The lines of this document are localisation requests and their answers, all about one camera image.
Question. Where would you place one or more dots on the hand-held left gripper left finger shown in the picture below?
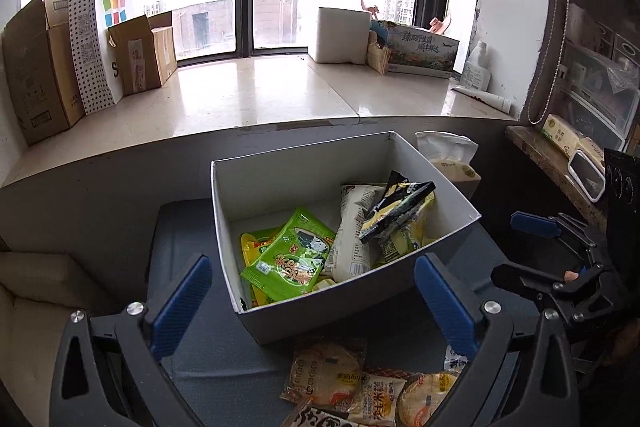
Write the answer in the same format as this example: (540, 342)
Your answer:
(180, 307)

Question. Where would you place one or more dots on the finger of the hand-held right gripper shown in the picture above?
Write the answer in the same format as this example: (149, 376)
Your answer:
(520, 276)
(532, 224)

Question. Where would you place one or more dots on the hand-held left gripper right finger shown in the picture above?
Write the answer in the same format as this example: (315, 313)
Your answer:
(445, 302)

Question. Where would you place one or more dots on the golden snack packet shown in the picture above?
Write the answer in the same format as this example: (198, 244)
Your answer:
(405, 237)

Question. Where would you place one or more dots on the yellow snack pouch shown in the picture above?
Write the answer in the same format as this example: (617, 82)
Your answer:
(252, 252)

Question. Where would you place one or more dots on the white cardboard box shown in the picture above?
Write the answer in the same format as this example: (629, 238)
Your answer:
(350, 302)

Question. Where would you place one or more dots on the black yellow snack packet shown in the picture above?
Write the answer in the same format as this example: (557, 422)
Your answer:
(395, 204)

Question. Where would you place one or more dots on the white rice cracker bag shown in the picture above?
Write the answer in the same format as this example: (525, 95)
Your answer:
(350, 232)

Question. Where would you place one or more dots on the white framed tablet device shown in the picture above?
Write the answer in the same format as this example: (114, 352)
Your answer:
(585, 174)

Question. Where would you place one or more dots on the stone side shelf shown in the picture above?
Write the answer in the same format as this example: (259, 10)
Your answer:
(540, 157)

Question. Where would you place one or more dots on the dark blue tablecloth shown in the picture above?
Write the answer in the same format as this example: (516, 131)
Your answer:
(235, 367)

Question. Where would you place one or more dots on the boxes on side shelf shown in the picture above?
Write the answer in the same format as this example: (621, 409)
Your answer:
(562, 134)

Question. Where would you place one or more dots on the round cake packet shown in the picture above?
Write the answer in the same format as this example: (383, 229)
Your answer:
(325, 372)
(425, 399)

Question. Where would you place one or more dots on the soft tissue pack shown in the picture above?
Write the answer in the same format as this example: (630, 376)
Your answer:
(445, 147)

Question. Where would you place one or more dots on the yellow white corn snack packet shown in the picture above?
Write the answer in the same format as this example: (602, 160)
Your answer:
(375, 399)

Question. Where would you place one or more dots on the clear plastic storage drawers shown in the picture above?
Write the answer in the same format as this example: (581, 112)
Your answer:
(600, 87)

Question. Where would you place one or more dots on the white tube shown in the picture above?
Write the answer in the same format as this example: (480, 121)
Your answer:
(482, 99)

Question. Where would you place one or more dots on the cream sofa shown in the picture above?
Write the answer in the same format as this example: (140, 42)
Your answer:
(35, 332)

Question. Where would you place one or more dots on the white plastic bottle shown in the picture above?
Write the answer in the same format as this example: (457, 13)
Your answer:
(475, 69)

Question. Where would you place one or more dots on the brown snack packet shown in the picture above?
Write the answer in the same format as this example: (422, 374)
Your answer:
(320, 417)

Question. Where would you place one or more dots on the printed landscape carton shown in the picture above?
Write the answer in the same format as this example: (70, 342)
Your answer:
(420, 52)

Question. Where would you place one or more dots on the marble windowsill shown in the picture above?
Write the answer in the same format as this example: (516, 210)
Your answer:
(250, 92)

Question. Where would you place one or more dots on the small brown paper bag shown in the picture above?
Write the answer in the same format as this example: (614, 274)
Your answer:
(379, 54)

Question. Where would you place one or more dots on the small open cardboard box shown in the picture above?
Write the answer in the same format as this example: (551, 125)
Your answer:
(145, 57)

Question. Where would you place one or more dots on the white foam box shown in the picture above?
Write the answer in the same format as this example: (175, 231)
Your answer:
(340, 37)

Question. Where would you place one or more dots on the polka dot paper bag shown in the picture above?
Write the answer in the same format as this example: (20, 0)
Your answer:
(100, 42)

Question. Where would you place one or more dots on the large brown cardboard box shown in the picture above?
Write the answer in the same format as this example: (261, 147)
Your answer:
(30, 72)

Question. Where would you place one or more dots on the tall beige cardboard box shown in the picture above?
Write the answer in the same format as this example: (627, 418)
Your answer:
(62, 47)

